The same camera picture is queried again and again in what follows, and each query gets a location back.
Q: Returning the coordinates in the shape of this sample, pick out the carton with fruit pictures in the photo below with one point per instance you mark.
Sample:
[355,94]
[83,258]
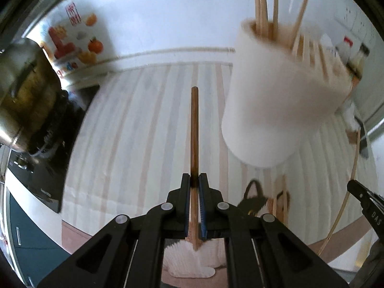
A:
[75,45]

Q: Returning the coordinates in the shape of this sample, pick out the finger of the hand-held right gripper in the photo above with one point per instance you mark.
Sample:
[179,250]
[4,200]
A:
[372,207]

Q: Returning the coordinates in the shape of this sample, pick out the slender bamboo chopstick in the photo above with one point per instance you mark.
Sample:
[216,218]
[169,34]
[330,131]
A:
[195,132]
[356,156]

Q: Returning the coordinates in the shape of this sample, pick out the black gas stove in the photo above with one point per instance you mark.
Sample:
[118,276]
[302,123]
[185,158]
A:
[45,171]

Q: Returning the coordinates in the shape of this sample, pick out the dark soy sauce bottle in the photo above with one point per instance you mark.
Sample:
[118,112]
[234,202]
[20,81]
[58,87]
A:
[361,58]

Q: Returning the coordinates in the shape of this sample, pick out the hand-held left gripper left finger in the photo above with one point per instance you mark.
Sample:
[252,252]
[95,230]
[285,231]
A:
[187,204]

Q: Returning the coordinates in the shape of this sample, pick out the black smartphone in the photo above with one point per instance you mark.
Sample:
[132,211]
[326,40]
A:
[364,144]

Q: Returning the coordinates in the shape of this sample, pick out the striped cat-print tablecloth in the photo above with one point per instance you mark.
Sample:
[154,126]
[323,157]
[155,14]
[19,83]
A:
[135,141]

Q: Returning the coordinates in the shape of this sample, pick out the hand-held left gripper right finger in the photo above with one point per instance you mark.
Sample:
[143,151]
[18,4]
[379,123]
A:
[204,204]

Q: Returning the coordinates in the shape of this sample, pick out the stainless steel steamer pot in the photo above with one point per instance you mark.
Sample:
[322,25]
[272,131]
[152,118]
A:
[24,90]

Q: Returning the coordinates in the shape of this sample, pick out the bunch of wooden chopsticks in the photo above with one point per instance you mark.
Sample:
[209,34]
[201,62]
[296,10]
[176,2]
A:
[261,6]

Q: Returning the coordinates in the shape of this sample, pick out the white cylindrical holder cup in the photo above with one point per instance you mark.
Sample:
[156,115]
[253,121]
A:
[279,102]

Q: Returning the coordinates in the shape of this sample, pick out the teal cabinet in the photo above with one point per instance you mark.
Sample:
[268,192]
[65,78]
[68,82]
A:
[30,240]

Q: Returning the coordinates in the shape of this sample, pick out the white paper tissue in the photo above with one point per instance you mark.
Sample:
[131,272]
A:
[348,115]

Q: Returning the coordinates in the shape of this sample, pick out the white wall socket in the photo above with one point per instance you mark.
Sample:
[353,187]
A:
[349,15]
[364,25]

